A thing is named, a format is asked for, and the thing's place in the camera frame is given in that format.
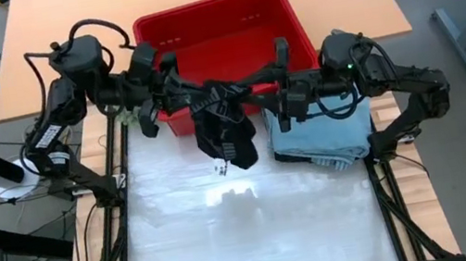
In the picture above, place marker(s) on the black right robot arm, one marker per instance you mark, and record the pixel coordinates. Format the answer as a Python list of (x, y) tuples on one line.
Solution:
[(393, 77)]

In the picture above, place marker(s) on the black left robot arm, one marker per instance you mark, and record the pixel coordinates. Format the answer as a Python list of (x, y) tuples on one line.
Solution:
[(69, 100)]

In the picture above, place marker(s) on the green potted plant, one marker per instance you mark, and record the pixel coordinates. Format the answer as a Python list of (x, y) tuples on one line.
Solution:
[(130, 117)]

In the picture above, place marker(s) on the red plastic laundry bin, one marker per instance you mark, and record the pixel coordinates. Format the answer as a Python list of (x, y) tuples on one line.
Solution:
[(221, 24)]

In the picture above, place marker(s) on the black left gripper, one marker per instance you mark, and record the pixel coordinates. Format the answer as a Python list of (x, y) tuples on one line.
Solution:
[(137, 89)]

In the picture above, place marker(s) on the black garment with print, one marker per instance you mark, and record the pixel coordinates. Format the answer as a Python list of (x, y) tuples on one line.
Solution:
[(223, 127)]

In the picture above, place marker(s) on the blue white striped shirt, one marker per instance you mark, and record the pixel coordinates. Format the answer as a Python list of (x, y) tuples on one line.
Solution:
[(336, 163)]

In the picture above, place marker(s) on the white spray bottle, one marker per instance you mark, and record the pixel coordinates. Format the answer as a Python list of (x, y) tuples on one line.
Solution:
[(336, 31)]

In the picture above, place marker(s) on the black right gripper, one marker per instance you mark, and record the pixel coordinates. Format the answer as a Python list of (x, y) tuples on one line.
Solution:
[(315, 84)]

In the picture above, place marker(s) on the black aluminium table frame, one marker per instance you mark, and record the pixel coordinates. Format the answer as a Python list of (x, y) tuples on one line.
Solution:
[(421, 235)]

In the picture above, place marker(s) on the light blue denim shirt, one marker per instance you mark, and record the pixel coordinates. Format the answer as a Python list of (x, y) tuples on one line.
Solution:
[(323, 135)]

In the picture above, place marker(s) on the white round device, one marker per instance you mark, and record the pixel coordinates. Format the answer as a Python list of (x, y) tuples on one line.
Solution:
[(12, 189)]

